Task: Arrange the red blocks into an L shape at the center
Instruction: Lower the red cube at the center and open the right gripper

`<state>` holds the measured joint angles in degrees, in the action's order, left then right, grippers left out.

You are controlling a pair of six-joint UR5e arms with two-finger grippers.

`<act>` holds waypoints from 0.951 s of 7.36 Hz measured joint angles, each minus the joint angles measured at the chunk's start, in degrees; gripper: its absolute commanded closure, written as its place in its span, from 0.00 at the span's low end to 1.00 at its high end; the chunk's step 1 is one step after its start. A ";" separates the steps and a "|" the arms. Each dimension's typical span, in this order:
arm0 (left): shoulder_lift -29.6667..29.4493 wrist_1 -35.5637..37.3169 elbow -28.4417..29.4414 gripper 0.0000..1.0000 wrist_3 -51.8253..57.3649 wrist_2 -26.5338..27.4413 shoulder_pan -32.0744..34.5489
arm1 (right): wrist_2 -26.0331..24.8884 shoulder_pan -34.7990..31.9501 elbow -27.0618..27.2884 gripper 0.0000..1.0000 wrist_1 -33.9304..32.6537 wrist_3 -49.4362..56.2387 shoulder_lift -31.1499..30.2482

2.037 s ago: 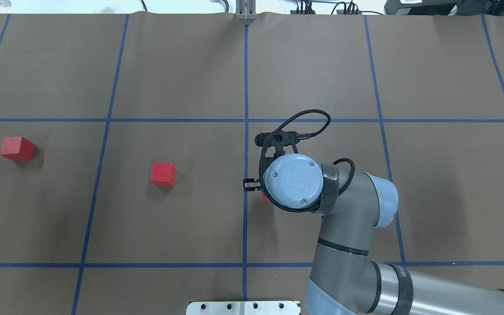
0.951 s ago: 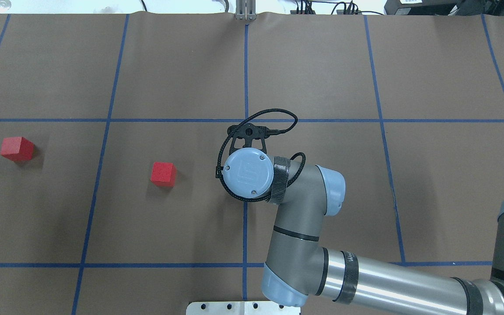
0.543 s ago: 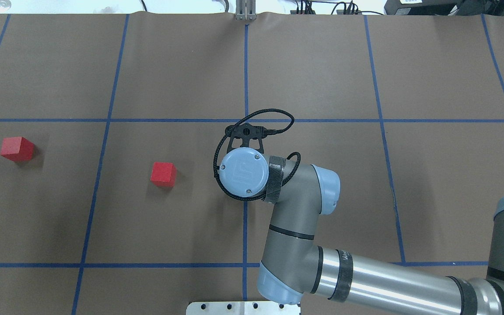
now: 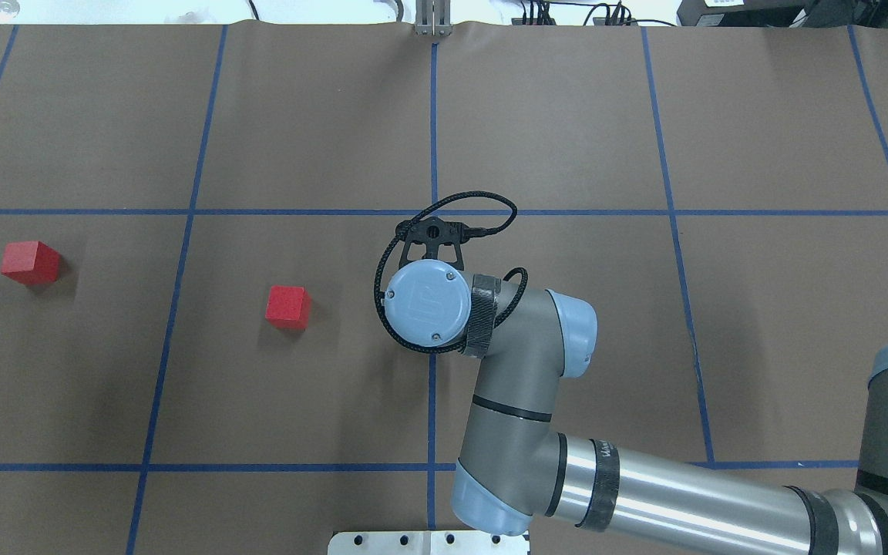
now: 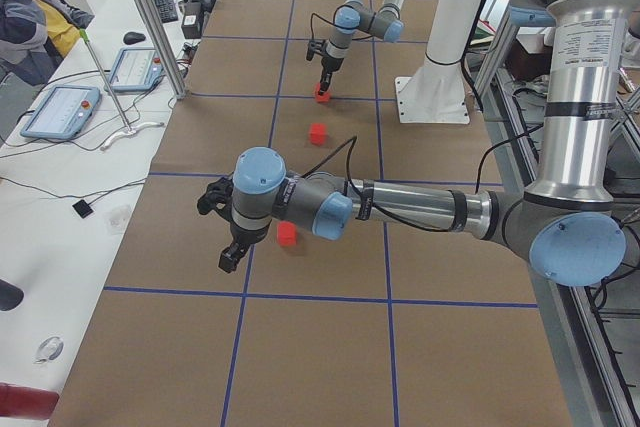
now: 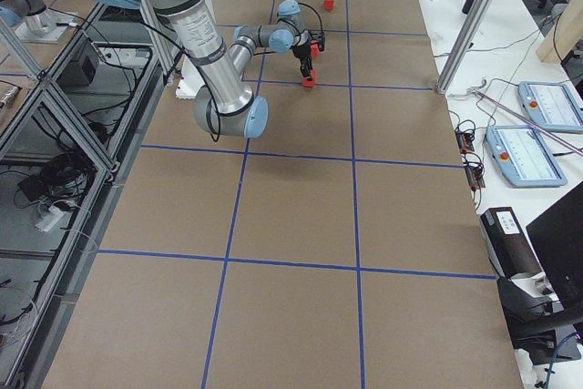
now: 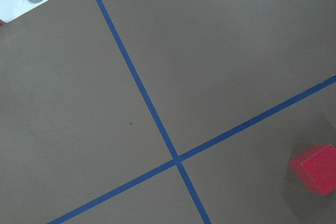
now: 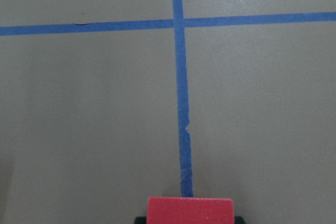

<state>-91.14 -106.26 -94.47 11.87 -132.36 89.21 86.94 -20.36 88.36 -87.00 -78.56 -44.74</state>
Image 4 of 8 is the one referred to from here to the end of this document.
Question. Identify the red block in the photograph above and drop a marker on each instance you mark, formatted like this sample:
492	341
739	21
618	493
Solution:
31	263
288	308

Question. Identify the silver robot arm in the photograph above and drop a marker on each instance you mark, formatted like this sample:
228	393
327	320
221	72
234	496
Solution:
514	465

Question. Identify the black box with label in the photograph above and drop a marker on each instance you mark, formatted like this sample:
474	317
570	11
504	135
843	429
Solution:
755	14

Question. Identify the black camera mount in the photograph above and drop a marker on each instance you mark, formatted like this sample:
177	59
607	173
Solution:
432	233

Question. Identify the aluminium frame post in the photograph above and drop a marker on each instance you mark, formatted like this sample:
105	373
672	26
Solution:
433	18

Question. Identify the white pedestal column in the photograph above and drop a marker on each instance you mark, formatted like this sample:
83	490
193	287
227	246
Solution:
428	542

